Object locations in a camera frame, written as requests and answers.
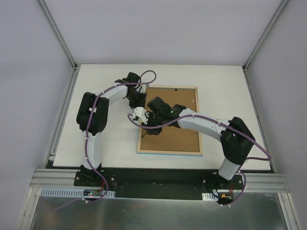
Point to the blue wooden picture frame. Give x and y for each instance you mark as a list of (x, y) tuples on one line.
[(141, 152)]

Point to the brown fibreboard frame backing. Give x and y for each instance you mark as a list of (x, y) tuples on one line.
[(182, 139)]

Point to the right aluminium corner post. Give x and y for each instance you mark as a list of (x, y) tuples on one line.
[(270, 25)]

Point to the aluminium front rail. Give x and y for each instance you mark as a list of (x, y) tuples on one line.
[(256, 182)]

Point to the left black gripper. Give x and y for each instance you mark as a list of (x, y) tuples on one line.
[(138, 100)]

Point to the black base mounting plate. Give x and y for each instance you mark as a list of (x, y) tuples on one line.
[(176, 184)]

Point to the grey cable duct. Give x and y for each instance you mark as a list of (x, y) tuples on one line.
[(210, 197), (73, 193)]

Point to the aluminium corner post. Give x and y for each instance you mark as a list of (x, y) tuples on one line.
[(56, 32), (270, 25)]

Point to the right grey cable duct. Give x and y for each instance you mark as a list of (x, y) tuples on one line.
[(210, 197)]

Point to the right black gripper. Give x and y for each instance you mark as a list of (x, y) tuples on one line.
[(151, 120)]

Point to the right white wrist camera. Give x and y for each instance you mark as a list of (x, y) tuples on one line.
[(141, 113)]

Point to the left aluminium corner post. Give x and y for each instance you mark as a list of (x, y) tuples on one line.
[(56, 32)]

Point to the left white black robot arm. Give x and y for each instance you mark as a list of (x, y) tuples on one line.
[(92, 120)]

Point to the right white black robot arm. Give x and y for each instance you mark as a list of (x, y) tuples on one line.
[(234, 136)]

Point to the left grey cable duct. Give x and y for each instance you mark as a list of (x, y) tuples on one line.
[(73, 193)]

